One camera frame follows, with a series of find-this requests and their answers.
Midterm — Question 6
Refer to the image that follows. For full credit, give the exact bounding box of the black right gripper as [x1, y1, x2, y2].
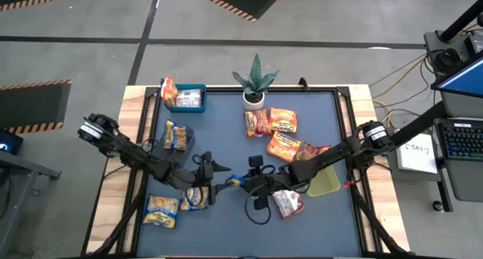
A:
[239, 154, 284, 211]

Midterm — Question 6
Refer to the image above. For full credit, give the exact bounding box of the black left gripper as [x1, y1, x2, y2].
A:
[186, 150, 232, 206]

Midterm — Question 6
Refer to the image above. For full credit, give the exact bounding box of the blue soy sauce ramen pack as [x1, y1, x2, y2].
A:
[162, 119, 189, 152]
[142, 194, 180, 230]
[225, 174, 246, 189]
[180, 186, 211, 211]

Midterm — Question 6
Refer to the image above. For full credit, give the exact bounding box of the grey translucent plastic bin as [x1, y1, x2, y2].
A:
[150, 125, 197, 170]

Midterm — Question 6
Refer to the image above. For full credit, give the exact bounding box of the red roast beef ramen pack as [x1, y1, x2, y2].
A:
[271, 189, 306, 220]

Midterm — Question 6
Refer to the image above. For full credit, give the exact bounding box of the orange chicken ramen pack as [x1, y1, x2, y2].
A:
[268, 107, 298, 134]
[174, 88, 205, 109]
[160, 76, 180, 109]
[266, 131, 303, 164]

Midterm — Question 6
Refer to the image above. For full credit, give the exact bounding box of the red-orange beef ramen pack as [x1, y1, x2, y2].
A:
[295, 142, 332, 165]
[244, 109, 272, 138]

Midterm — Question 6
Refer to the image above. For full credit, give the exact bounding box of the yellow-green plastic bin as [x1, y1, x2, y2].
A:
[305, 164, 342, 198]

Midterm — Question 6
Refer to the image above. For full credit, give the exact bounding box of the grey-blue table mat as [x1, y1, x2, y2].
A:
[136, 91, 364, 258]

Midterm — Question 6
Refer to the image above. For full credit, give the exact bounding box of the teal plastic bin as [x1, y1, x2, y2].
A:
[165, 83, 208, 114]

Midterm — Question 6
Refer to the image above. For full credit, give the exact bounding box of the snake plant in white pot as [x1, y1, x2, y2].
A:
[231, 53, 280, 110]

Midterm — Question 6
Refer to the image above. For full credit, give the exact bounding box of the white paper sheet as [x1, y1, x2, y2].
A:
[395, 133, 438, 175]

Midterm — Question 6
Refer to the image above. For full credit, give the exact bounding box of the black diagonal beam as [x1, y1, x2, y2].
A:
[390, 100, 449, 147]

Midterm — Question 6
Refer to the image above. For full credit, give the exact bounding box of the grey metal desk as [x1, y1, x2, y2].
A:
[0, 149, 62, 259]

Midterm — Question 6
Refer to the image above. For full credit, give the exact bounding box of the black computer with blue light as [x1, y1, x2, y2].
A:
[0, 128, 24, 156]

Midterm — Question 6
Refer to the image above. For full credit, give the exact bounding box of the black keyboard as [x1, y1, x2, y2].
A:
[437, 121, 483, 162]

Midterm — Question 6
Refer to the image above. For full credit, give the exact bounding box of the grey equipment box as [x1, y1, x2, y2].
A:
[423, 29, 483, 76]

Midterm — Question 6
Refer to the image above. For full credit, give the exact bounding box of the blue-screen monitor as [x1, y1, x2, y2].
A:
[431, 53, 483, 100]

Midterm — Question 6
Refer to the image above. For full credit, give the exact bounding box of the black stand pole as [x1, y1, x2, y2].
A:
[438, 0, 483, 44]

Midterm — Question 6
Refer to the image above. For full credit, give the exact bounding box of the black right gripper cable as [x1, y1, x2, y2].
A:
[243, 190, 272, 227]

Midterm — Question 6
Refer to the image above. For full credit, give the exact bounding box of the grey floor cable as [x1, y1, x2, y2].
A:
[368, 54, 427, 88]

